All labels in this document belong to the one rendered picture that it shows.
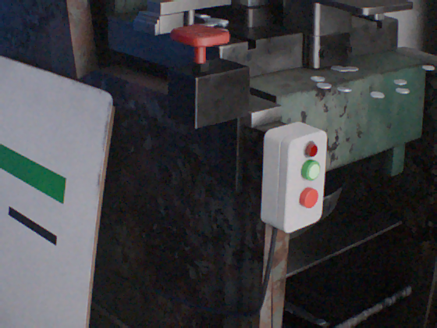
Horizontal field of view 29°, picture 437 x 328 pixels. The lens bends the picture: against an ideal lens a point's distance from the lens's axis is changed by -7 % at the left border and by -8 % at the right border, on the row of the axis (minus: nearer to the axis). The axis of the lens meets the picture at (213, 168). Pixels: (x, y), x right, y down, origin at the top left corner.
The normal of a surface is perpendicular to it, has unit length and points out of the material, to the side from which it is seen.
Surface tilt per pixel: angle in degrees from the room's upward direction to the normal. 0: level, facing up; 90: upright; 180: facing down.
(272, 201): 90
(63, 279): 78
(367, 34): 90
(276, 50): 90
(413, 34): 90
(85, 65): 74
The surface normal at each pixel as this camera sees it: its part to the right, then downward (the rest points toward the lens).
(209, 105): 0.65, 0.29
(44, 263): -0.69, 0.05
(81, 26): 0.63, 0.02
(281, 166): -0.76, 0.23
